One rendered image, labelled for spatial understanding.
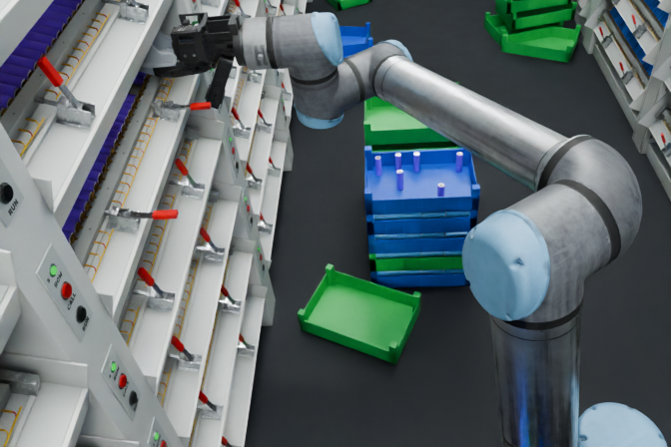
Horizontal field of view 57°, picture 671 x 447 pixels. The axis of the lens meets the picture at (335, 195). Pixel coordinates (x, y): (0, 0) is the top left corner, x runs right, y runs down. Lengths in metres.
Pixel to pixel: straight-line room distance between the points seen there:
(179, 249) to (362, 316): 0.84
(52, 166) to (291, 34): 0.48
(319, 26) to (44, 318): 0.64
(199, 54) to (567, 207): 0.67
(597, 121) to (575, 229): 1.89
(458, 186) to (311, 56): 0.80
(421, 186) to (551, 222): 1.05
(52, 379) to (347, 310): 1.20
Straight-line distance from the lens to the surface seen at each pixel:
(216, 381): 1.41
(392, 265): 1.84
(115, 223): 0.93
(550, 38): 3.11
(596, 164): 0.81
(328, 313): 1.87
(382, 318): 1.85
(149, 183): 1.01
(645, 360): 1.89
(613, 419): 1.26
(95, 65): 0.93
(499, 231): 0.71
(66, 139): 0.81
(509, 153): 0.90
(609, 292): 2.00
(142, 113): 1.10
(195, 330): 1.26
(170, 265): 1.12
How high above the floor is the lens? 1.51
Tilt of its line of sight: 43 degrees down
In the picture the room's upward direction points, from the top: 7 degrees counter-clockwise
